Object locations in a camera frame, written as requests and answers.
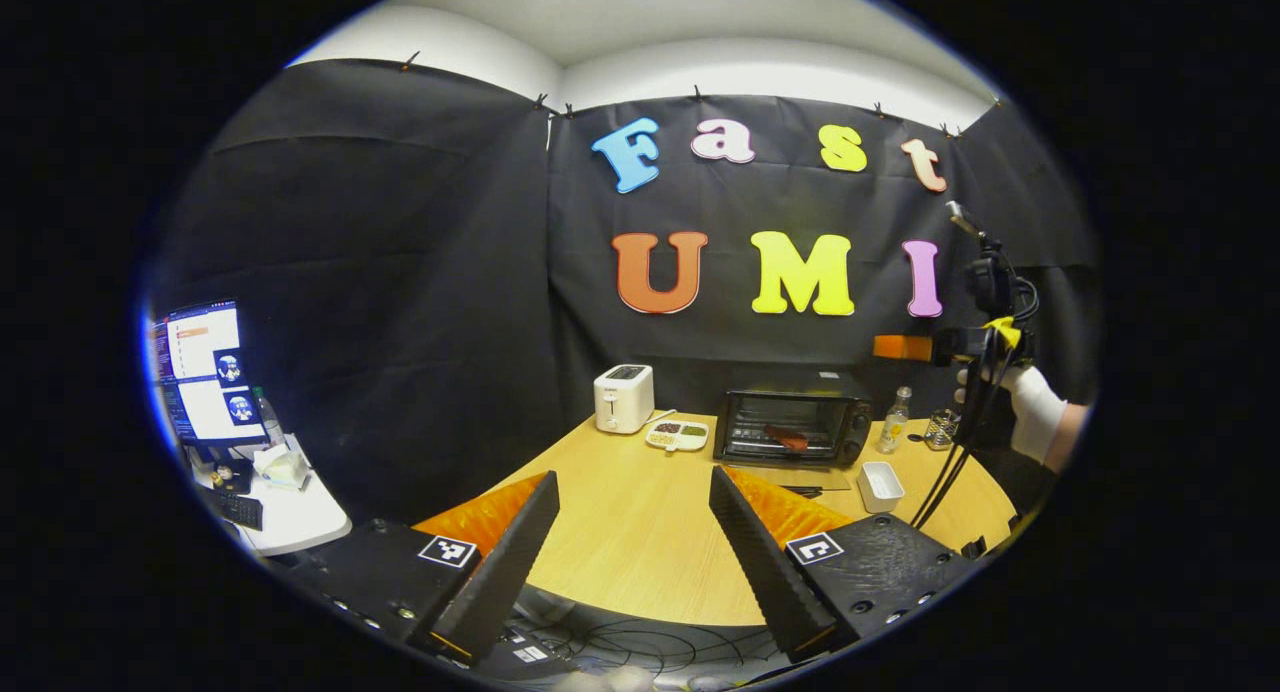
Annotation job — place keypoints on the clear glass bottle yellow label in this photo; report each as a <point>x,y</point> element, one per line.
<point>893,432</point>

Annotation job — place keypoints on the computer monitor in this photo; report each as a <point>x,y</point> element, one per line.
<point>205,372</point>

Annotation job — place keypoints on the white rectangular tray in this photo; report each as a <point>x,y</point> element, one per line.
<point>881,484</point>

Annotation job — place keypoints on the clear plastic bottle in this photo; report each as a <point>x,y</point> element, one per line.
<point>268,417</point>

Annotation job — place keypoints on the ribbed glass jar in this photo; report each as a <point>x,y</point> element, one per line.
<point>941,432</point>

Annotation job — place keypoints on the black keyboard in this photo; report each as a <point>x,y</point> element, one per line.
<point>235,509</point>

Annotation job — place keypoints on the black electric oven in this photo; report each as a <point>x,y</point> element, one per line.
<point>850,422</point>

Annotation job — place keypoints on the white side table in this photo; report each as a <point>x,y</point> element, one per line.
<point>300,517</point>

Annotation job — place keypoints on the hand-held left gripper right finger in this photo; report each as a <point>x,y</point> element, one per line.
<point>765,572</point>

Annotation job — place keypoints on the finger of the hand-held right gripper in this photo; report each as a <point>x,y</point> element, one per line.
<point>902,348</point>

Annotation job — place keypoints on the black backdrop cloth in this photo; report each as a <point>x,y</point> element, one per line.
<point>400,322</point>

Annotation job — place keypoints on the white divided snack plate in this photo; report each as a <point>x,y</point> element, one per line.
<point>678,435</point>

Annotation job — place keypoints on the brown meat piece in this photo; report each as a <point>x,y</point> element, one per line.
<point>788,438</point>

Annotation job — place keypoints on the white toaster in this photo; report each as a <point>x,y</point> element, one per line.
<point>622,402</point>

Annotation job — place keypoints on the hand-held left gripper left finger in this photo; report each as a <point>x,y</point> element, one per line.
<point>500,572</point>

